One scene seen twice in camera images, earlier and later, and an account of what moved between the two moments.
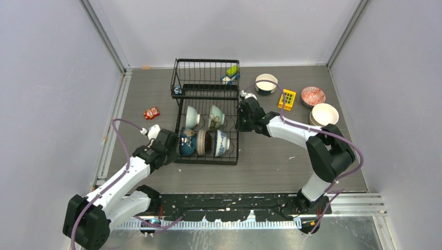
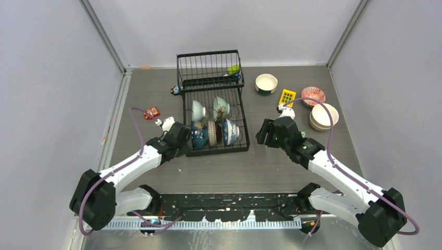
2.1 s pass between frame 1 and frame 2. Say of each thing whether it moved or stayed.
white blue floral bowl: moved
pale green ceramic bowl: moved
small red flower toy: stayed
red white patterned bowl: stayed
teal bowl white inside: stayed
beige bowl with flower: stayed
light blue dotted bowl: moved
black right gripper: moved
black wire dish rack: moved
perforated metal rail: stayed
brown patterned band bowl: moved
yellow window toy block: stayed
